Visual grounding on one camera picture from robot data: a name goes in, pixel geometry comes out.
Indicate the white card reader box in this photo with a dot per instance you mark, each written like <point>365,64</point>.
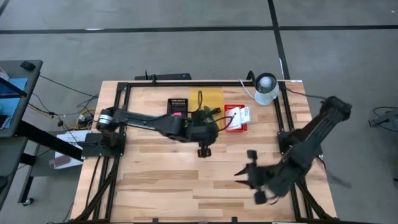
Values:
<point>236,125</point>

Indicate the white paper sheets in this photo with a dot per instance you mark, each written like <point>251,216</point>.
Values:
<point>71,137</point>

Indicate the black aluminium table frame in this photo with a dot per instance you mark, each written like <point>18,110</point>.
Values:
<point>174,84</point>

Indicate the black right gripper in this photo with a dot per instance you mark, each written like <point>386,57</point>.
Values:
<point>264,180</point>

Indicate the white cylinder lamp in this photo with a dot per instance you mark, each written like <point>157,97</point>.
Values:
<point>266,93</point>

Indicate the black power strip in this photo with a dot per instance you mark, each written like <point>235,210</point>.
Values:
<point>171,76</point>

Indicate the white box with QR code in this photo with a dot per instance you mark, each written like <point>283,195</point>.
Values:
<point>245,115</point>

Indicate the grey desk with black legs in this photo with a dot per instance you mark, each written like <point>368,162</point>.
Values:
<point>32,81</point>

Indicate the maroon flat object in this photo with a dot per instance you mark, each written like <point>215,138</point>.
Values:
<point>60,161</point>

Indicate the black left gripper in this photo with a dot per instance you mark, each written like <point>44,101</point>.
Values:
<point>202,132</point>

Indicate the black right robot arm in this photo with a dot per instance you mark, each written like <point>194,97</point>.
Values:
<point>311,140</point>

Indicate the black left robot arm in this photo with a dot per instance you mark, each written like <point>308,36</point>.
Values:
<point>140,119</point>

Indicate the black box with red label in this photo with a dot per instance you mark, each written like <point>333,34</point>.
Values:
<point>177,105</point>

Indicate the black computer mouse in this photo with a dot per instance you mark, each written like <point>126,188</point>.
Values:
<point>28,65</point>

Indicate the blue laptop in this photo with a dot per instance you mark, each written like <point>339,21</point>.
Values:
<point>12,105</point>

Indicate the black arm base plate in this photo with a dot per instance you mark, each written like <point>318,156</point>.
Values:
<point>102,146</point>
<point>284,140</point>

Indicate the yellow bin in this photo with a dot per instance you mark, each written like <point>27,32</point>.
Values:
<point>214,96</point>

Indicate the red plastic basket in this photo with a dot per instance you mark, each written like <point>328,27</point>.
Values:
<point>228,106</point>

